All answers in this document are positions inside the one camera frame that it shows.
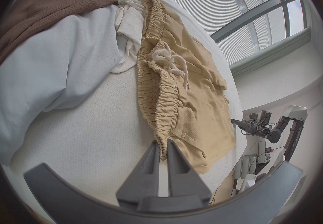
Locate brown garment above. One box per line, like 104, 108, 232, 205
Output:
0, 0, 119, 64

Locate tan shorts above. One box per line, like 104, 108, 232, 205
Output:
136, 0, 237, 174

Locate grey-green curtain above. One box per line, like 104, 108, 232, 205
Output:
230, 27, 313, 77

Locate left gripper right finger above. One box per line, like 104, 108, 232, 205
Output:
167, 139, 211, 203

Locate cream garment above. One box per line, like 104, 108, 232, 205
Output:
87, 0, 147, 74

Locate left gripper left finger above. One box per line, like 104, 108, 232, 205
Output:
116, 139, 161, 205

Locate bed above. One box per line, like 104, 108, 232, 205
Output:
0, 0, 246, 209

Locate pale blue garment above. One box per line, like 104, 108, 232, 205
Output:
0, 6, 124, 160

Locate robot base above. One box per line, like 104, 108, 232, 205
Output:
232, 142, 275, 197

